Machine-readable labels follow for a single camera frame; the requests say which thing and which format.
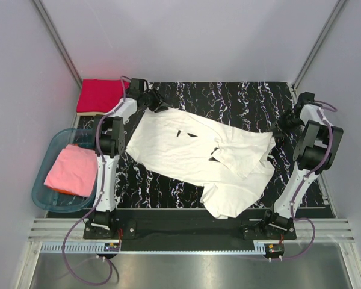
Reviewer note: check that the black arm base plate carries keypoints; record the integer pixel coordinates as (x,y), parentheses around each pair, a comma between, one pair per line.
(191,226)

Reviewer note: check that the pink t shirt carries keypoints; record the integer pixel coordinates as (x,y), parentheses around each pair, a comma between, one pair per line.
(74,170)

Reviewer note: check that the white t shirt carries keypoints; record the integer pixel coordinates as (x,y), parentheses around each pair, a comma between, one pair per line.
(230,164)

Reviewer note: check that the folded beige t shirt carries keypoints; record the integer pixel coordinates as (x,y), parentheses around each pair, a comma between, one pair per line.
(90,113)

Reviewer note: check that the black marble pattern mat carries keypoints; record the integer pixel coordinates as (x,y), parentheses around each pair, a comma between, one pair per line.
(252,106)

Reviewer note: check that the grey slotted cable duct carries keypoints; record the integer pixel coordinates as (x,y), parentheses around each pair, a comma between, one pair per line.
(129,247)

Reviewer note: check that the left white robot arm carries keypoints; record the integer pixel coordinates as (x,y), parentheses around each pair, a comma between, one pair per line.
(109,144)

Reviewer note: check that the folded red t shirt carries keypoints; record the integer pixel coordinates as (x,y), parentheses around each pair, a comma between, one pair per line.
(100,95)

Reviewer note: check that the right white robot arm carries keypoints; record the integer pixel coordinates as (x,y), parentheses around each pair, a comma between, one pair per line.
(314,153)

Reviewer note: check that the left aluminium frame post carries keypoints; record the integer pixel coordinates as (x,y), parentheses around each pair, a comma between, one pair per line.
(53,32)

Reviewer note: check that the orange garment in basket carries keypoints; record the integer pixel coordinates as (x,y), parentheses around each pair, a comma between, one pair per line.
(62,191)

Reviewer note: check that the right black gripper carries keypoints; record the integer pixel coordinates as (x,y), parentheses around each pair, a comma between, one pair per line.
(283,130)

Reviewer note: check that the right aluminium frame post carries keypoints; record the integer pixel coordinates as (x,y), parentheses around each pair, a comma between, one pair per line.
(324,33)

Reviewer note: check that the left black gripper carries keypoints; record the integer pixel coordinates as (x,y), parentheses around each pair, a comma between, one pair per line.
(154,108)

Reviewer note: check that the aluminium frame post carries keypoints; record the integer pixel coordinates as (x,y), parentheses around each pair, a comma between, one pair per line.
(324,33)
(53,32)

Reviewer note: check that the teal plastic basket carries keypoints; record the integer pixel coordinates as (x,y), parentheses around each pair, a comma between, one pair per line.
(53,201)

